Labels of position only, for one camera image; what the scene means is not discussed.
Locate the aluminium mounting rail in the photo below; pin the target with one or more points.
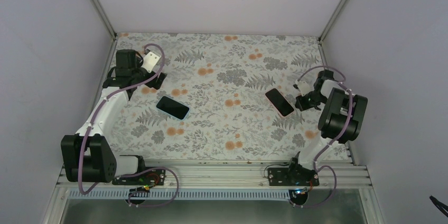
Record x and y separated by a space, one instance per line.
194 174

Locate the floral patterned table mat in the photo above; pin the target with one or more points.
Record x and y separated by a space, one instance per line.
223 79

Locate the phone in blue case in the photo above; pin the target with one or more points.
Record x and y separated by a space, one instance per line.
173 108

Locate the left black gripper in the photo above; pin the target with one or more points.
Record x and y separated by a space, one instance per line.
157 84

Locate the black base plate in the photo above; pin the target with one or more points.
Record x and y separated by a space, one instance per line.
151 178
282 176

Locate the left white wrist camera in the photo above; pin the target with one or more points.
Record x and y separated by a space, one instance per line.
150 60

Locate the pink phone case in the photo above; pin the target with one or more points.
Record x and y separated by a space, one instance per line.
276 107

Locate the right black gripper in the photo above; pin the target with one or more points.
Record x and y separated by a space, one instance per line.
302 106

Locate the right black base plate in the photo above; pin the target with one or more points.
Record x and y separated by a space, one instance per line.
282 176

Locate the black object at right edge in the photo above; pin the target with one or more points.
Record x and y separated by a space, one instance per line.
439 205

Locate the white slotted cable duct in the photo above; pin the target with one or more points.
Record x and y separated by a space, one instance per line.
185 194

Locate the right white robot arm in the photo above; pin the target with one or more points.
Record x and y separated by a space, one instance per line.
340 121

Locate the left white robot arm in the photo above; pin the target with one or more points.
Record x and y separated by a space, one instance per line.
86 154

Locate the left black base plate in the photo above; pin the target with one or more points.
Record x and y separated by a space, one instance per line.
151 178

